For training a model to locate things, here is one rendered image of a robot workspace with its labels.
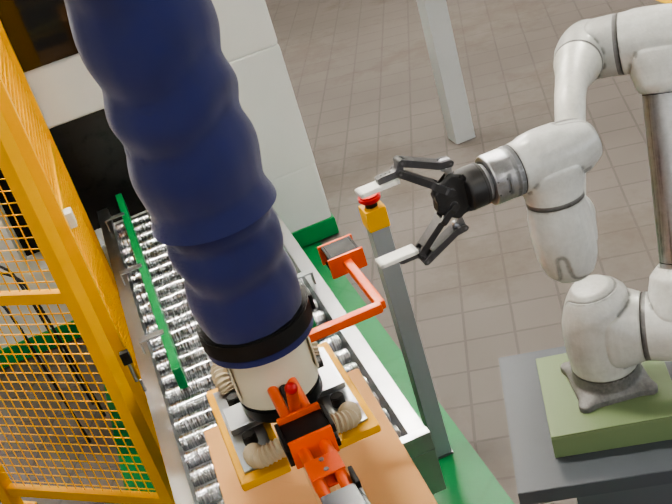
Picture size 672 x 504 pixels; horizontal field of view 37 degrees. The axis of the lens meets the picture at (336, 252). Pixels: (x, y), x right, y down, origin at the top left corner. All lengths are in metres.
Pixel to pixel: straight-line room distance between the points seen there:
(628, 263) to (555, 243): 2.59
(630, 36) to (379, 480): 1.05
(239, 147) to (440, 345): 2.46
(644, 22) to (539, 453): 0.98
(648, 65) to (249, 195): 0.89
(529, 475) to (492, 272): 2.19
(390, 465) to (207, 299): 0.57
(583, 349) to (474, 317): 1.91
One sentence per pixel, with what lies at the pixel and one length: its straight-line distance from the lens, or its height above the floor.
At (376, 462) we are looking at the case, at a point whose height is 0.94.
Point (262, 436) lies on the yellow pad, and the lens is 2.02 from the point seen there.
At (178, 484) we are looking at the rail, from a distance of 2.88.
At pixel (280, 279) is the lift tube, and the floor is 1.46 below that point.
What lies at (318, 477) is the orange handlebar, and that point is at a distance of 1.70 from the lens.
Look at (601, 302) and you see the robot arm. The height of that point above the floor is 1.08.
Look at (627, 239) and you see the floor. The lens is 4.49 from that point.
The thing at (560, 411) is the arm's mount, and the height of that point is 0.81.
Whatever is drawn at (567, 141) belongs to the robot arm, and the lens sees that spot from 1.70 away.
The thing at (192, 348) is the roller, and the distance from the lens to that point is 3.49.
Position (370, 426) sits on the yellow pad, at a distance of 1.96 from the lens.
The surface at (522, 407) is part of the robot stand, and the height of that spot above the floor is 0.75.
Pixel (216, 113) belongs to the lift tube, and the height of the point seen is 1.81.
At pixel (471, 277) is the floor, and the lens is 4.42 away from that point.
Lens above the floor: 2.35
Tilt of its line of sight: 29 degrees down
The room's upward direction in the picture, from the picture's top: 17 degrees counter-clockwise
